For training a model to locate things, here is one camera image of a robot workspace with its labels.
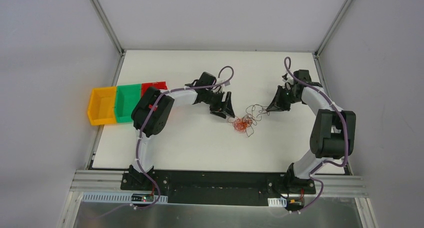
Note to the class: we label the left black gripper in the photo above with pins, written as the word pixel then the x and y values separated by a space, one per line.
pixel 220 103

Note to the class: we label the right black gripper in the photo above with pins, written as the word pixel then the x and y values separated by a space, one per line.
pixel 282 97

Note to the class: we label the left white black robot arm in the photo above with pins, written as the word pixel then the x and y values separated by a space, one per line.
pixel 151 114

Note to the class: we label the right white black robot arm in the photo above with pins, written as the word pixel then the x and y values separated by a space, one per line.
pixel 333 132

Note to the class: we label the red plastic bin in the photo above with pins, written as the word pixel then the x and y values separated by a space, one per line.
pixel 160 85

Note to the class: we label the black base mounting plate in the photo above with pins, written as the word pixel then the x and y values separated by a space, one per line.
pixel 216 187

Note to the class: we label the green plastic bin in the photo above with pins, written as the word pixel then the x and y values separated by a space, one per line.
pixel 127 97

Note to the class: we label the right controller circuit board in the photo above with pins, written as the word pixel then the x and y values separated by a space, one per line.
pixel 293 205

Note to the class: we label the controller circuit board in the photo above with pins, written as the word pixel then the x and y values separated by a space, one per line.
pixel 293 205
pixel 142 198

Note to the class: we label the left controller circuit board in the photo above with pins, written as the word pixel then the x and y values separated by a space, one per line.
pixel 142 198

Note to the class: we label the yellow plastic bin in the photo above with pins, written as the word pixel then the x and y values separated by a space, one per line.
pixel 101 106

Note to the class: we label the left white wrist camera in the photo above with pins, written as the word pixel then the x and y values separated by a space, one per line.
pixel 221 82

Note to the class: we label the right white slotted cable duct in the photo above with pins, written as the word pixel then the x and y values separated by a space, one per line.
pixel 280 202

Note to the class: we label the white slotted cable duct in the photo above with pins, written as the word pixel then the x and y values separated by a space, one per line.
pixel 280 202
pixel 118 197

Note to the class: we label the aluminium frame rail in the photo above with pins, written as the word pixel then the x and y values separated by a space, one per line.
pixel 351 186

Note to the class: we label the left white slotted cable duct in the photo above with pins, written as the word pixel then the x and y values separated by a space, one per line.
pixel 118 197

